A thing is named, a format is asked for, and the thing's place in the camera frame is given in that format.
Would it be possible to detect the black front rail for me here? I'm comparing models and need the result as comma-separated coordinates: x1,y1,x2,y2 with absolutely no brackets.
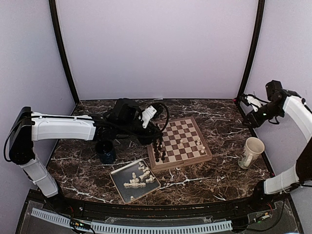
65,197,255,219

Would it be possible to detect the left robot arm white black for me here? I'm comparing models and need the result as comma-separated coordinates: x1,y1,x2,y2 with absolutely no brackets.
3,106,163,213

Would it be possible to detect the black chess pieces row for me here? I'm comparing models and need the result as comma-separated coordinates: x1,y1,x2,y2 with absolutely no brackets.
152,123,167,163

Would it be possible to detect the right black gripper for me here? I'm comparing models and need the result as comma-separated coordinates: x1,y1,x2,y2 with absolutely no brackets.
242,102,285,128

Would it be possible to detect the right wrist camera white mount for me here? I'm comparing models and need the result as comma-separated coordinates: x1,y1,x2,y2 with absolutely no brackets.
239,94,262,112

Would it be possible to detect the white slotted cable duct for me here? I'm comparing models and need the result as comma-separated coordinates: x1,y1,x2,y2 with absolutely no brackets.
31,208,233,234

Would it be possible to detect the white chess pieces pile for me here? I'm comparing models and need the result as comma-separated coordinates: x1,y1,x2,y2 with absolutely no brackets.
123,161,156,189

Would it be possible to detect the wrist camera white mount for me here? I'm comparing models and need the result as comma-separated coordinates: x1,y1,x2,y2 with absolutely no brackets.
140,105,157,129
239,94,262,112

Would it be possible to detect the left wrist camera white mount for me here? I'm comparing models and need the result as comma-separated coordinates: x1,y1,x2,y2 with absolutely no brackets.
140,105,157,129

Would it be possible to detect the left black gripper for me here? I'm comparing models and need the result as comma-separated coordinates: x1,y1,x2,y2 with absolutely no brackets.
117,115,163,145

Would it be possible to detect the cream white mug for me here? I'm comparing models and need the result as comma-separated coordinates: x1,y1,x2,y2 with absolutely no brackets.
238,137,265,170

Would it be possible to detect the metal tray wooden rim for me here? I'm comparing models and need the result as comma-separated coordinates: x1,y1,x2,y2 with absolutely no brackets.
110,159,160,204

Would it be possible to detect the dark blue mug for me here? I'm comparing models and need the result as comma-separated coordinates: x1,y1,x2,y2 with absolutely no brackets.
95,140,116,164

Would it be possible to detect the left black frame post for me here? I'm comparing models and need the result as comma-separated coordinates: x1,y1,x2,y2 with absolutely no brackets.
49,0,80,105

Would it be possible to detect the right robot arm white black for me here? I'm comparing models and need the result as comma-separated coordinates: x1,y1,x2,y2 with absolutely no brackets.
246,78,312,199

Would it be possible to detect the wooden chess board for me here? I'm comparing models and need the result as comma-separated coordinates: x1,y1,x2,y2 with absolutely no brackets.
147,117,213,172

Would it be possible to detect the right black frame post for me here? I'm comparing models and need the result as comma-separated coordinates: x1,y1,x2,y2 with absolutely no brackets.
237,0,265,97

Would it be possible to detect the black frame post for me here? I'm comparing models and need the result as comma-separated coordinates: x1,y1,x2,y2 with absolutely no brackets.
237,0,265,97
49,0,80,105

